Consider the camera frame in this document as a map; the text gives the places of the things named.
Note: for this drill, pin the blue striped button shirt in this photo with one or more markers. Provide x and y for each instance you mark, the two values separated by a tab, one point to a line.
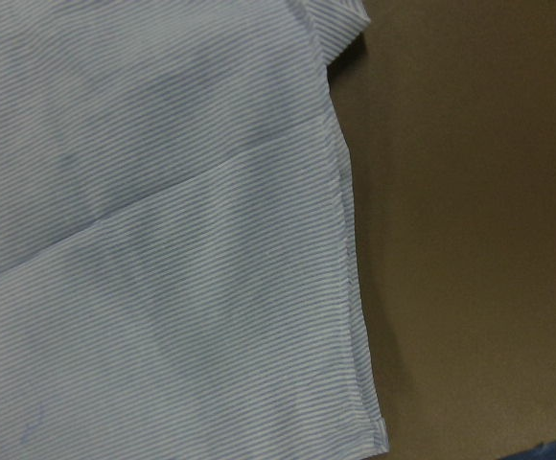
178	266

